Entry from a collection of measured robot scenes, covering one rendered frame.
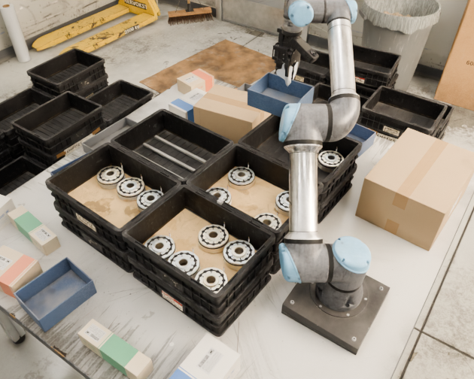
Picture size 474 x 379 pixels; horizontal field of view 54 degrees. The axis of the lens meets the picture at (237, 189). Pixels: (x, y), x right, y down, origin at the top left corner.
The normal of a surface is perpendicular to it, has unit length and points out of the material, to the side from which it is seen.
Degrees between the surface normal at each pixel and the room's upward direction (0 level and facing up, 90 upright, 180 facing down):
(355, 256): 10
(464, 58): 76
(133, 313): 0
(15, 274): 0
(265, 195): 0
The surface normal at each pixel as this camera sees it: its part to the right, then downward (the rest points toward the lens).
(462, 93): -0.53, 0.32
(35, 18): 0.83, 0.39
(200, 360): 0.00, -0.73
